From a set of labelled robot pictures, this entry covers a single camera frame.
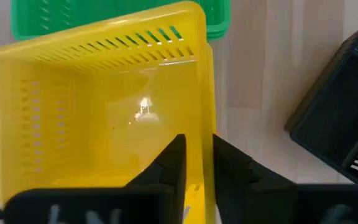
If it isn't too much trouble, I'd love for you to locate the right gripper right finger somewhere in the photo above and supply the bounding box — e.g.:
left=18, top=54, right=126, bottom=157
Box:
left=212, top=134, right=300, bottom=224

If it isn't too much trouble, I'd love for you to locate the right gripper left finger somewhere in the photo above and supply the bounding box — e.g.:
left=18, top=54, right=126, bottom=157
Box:
left=125, top=134, right=187, bottom=224

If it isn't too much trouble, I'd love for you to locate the yellow plastic basket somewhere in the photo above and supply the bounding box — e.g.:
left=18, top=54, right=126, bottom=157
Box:
left=0, top=1, right=209, bottom=224
left=205, top=43, right=218, bottom=224

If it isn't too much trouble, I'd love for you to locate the black plastic basket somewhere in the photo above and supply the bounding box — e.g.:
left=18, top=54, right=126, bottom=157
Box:
left=283, top=9, right=358, bottom=185

